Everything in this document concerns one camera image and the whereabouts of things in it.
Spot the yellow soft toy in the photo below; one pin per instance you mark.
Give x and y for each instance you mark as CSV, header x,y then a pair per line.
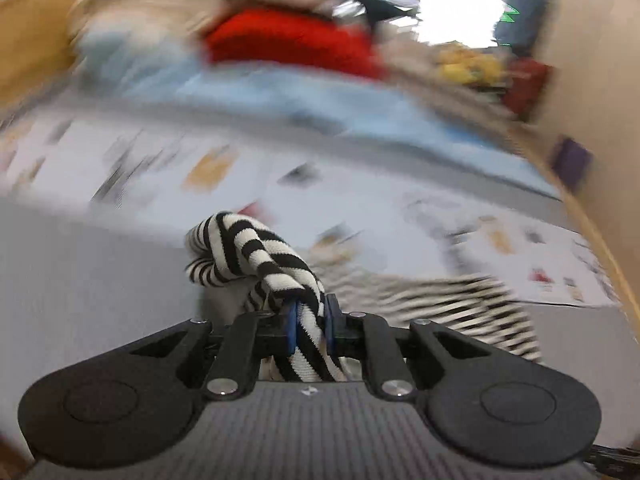
x,y
470,65

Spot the purple box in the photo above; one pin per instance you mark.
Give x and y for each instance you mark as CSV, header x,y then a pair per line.
x,y
571,162

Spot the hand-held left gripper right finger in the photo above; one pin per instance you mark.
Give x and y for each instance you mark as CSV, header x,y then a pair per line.
x,y
329,327

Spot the light blue blanket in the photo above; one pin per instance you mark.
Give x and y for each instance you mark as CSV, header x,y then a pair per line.
x,y
280,95

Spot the wooden bed frame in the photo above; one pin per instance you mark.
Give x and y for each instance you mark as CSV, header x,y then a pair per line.
x,y
595,230

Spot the grey mattress cover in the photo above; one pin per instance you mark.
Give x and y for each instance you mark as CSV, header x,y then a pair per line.
x,y
80,270

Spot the light printed bed sheet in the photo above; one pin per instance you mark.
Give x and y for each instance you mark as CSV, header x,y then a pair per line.
x,y
350,195

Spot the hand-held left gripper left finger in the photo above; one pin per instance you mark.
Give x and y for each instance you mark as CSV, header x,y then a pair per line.
x,y
290,327

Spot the red cloth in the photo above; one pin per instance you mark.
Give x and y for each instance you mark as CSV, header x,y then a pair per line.
x,y
295,42

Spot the black white striped shirt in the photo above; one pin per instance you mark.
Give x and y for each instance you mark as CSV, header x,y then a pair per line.
x,y
265,260

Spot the dark red bag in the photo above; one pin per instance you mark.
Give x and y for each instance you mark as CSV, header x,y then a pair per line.
x,y
527,85

